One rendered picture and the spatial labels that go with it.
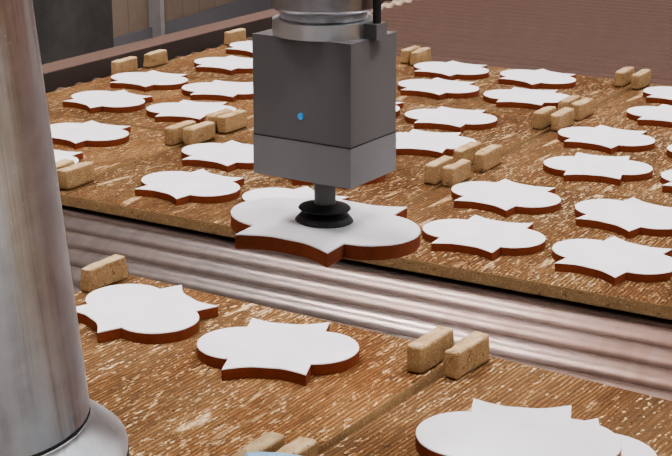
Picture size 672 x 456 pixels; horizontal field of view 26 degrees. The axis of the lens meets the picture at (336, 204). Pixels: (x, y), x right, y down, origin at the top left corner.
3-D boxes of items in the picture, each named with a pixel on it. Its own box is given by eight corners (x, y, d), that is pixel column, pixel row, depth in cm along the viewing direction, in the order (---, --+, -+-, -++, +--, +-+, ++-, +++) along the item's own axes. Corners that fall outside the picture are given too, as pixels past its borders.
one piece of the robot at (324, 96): (424, -24, 105) (421, 193, 110) (321, -32, 110) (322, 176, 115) (353, -8, 98) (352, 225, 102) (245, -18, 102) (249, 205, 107)
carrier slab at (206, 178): (322, 255, 166) (322, 219, 165) (50, 203, 187) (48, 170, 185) (459, 185, 195) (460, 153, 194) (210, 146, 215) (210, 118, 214)
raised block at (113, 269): (91, 294, 149) (90, 270, 148) (77, 291, 150) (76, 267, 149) (130, 278, 154) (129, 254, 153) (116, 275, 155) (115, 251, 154)
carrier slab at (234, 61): (333, 101, 246) (333, 76, 244) (137, 77, 265) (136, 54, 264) (425, 66, 275) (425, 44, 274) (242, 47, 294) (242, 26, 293)
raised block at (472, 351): (458, 382, 128) (459, 353, 127) (440, 377, 129) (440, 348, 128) (491, 360, 132) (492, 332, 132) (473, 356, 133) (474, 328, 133)
